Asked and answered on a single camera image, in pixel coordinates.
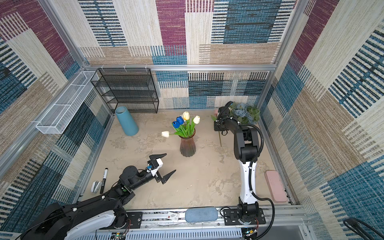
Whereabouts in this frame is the blue-grey sponge pad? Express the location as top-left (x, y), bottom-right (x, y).
top-left (185, 207), bottom-right (218, 223)

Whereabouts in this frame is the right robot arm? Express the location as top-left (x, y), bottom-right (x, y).
top-left (214, 101), bottom-right (276, 225)

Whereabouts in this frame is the pink tulip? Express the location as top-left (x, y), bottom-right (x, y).
top-left (211, 109), bottom-right (223, 147)

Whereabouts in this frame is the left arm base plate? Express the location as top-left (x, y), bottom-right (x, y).
top-left (102, 212), bottom-right (143, 230)

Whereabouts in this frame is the white stapler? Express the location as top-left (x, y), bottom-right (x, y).
top-left (91, 181), bottom-right (102, 193)

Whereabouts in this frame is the blue hydrangea bunch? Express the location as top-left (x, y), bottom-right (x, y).
top-left (230, 103), bottom-right (261, 125)

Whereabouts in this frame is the white tulip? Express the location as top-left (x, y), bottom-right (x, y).
top-left (161, 131), bottom-right (184, 138)

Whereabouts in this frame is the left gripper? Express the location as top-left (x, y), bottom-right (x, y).
top-left (130, 153), bottom-right (175, 192)

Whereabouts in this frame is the black cable loop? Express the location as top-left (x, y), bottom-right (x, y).
top-left (342, 217), bottom-right (384, 240)

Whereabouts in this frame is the yellow tulip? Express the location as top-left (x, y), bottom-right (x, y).
top-left (182, 112), bottom-right (191, 138)

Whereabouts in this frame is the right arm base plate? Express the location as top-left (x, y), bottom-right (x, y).
top-left (221, 208), bottom-right (266, 226)

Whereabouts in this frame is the teal ceramic vase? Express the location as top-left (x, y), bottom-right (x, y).
top-left (115, 106), bottom-right (139, 136)

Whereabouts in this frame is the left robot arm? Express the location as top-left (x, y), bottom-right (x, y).
top-left (19, 154), bottom-right (172, 240)

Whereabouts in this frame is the red glass vase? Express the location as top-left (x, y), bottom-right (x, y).
top-left (180, 131), bottom-right (196, 157)

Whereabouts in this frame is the black wire shelf rack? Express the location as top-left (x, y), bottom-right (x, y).
top-left (91, 68), bottom-right (159, 113)

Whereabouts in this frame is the black marker pen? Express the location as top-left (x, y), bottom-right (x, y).
top-left (100, 168), bottom-right (108, 194)

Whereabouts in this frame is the white wire mesh basket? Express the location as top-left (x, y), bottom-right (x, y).
top-left (36, 71), bottom-right (95, 135)

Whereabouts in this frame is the white label tag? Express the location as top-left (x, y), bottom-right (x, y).
top-left (167, 212), bottom-right (180, 222)

